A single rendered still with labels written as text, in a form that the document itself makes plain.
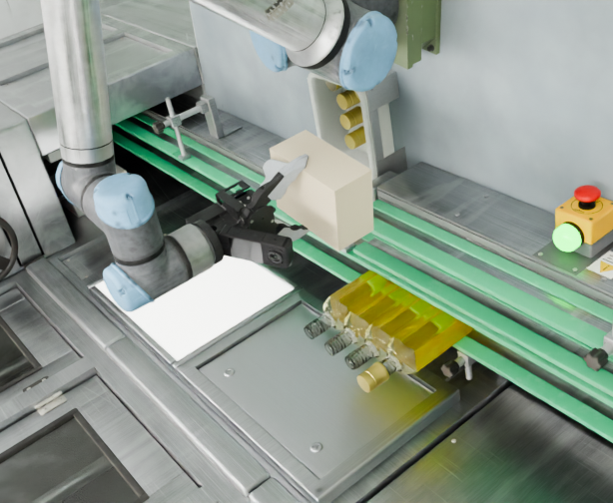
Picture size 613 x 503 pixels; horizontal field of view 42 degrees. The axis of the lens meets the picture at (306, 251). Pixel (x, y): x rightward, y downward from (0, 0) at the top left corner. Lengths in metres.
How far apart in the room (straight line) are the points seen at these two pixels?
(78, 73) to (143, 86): 1.07
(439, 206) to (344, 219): 0.29
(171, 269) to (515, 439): 0.68
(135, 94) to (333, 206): 1.09
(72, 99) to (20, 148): 0.97
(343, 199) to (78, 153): 0.39
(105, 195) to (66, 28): 0.22
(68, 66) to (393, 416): 0.81
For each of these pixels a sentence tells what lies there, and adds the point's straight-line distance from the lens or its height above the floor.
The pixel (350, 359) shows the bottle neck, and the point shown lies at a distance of 1.40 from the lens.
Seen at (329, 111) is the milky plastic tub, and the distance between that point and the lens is 1.72.
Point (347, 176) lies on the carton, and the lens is 1.23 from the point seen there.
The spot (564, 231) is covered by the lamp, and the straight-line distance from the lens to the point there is 1.32.
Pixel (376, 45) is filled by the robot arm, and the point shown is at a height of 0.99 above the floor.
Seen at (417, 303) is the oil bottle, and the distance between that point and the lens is 1.47.
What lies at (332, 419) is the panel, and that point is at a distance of 1.50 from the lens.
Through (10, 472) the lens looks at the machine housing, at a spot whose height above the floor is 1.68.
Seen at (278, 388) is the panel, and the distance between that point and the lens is 1.58.
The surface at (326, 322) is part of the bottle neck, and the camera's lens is 1.49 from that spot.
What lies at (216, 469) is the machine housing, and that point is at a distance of 1.51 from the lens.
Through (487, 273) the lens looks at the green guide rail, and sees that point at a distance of 1.35.
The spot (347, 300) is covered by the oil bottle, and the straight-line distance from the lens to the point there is 1.50.
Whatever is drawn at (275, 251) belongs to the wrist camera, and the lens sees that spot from 1.19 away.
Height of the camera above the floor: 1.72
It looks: 26 degrees down
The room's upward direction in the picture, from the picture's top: 121 degrees counter-clockwise
